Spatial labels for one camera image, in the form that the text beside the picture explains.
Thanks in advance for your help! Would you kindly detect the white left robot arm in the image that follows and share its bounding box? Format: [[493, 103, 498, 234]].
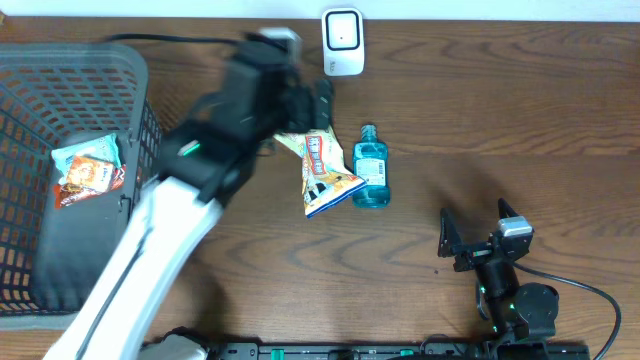
[[46, 29, 331, 359]]

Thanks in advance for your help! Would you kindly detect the blue mouthwash bottle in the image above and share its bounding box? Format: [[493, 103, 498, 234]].
[[352, 124, 391, 208]]

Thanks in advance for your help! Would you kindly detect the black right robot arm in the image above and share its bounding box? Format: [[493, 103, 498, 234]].
[[438, 199, 559, 342]]

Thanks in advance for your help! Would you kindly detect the grey plastic basket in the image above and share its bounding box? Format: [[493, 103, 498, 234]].
[[1, 43, 162, 331]]

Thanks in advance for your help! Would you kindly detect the red brown snack bar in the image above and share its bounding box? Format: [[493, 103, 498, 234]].
[[53, 165, 126, 209]]

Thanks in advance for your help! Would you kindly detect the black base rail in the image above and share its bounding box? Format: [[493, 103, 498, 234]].
[[208, 339, 590, 360]]

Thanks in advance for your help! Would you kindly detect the orange small box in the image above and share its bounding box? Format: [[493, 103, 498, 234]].
[[66, 156, 116, 193]]

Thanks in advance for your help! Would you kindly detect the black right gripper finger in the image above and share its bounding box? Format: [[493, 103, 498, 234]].
[[438, 208, 463, 258], [498, 198, 519, 219]]

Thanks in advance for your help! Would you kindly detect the yellow wet wipes bag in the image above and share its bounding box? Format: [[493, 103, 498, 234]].
[[274, 126, 366, 218]]

